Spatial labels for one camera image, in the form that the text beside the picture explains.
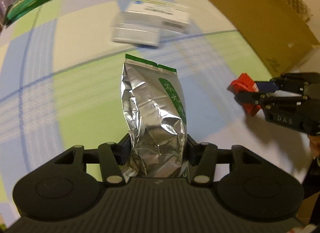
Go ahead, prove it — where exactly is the red small packet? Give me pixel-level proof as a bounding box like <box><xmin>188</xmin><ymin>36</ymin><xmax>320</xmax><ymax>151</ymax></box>
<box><xmin>228</xmin><ymin>73</ymin><xmax>261</xmax><ymax>116</ymax></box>

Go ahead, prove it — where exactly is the silver green tea bag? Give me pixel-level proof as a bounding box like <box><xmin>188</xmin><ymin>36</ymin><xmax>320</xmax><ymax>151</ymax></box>
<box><xmin>120</xmin><ymin>54</ymin><xmax>187</xmax><ymax>180</ymax></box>

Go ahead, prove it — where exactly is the white green medicine box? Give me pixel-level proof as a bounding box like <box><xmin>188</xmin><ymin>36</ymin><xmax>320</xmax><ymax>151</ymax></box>
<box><xmin>124</xmin><ymin>0</ymin><xmax>190</xmax><ymax>33</ymax></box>

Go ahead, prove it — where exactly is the right hand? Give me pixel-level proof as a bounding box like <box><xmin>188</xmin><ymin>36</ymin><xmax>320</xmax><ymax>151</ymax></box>
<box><xmin>308</xmin><ymin>135</ymin><xmax>320</xmax><ymax>158</ymax></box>

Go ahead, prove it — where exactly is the brown cardboard box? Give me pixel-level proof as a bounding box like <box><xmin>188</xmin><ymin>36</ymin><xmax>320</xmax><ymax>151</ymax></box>
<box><xmin>209</xmin><ymin>0</ymin><xmax>319</xmax><ymax>77</ymax></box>

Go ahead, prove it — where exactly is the plaid tablecloth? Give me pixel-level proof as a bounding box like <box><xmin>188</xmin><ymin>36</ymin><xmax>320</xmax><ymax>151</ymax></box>
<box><xmin>1</xmin><ymin>0</ymin><xmax>312</xmax><ymax>225</ymax></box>

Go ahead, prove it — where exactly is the clear plastic packet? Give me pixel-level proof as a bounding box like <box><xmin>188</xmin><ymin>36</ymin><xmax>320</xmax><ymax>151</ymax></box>
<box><xmin>112</xmin><ymin>12</ymin><xmax>162</xmax><ymax>47</ymax></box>

